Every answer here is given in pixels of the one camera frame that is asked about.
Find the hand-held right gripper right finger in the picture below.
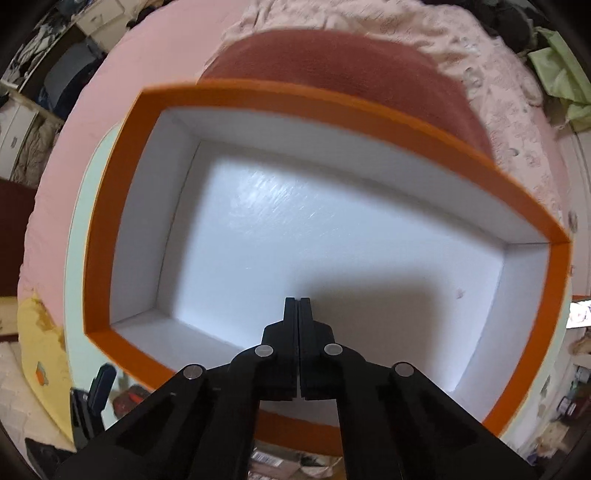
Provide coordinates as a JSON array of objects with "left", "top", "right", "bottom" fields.
[{"left": 300, "top": 298, "right": 541, "bottom": 480}]

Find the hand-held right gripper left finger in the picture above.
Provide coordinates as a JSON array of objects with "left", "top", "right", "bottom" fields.
[{"left": 53, "top": 296, "right": 301, "bottom": 480}]

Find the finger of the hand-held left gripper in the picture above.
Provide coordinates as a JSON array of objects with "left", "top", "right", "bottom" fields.
[
  {"left": 90, "top": 364, "right": 117, "bottom": 411},
  {"left": 69, "top": 388, "right": 109, "bottom": 446}
]

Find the orange cardboard box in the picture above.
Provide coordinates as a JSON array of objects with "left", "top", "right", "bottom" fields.
[{"left": 83, "top": 78, "right": 573, "bottom": 455}]

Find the small red item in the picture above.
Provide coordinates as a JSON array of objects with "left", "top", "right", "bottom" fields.
[{"left": 113, "top": 385, "right": 151, "bottom": 418}]

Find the yellow cloth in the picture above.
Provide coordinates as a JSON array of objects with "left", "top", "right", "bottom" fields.
[{"left": 16, "top": 298, "right": 77, "bottom": 444}]

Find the mint cartoon lap table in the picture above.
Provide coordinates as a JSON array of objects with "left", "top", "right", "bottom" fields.
[{"left": 62, "top": 124, "right": 573, "bottom": 457}]

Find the dark red door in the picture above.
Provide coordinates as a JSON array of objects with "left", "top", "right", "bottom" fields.
[{"left": 0, "top": 180, "right": 40, "bottom": 296}]

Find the quilted beige cloth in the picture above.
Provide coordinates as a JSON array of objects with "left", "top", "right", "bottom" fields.
[{"left": 11, "top": 115, "right": 63, "bottom": 185}]

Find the shelf with small bottles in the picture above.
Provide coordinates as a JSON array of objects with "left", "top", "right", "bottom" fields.
[{"left": 549, "top": 332, "right": 591, "bottom": 462}]

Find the white drawer cabinet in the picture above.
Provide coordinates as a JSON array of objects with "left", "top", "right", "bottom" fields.
[{"left": 0, "top": 99, "right": 40, "bottom": 167}]

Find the pink bed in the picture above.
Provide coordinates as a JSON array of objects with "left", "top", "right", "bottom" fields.
[{"left": 18, "top": 0, "right": 259, "bottom": 324}]

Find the dark red pillow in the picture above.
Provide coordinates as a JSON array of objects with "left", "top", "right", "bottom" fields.
[{"left": 198, "top": 28, "right": 497, "bottom": 162}]

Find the dark desk chair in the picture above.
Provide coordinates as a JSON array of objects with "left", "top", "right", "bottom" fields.
[{"left": 44, "top": 44, "right": 109, "bottom": 112}]

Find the pink floral blanket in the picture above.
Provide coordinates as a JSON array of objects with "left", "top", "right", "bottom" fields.
[{"left": 222, "top": 0, "right": 578, "bottom": 222}]

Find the clothes heap on desk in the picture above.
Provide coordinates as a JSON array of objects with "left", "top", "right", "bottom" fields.
[{"left": 11, "top": 23, "right": 70, "bottom": 84}]

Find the light green hanging cloth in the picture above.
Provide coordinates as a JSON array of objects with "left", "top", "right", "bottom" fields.
[{"left": 529, "top": 28, "right": 591, "bottom": 132}]

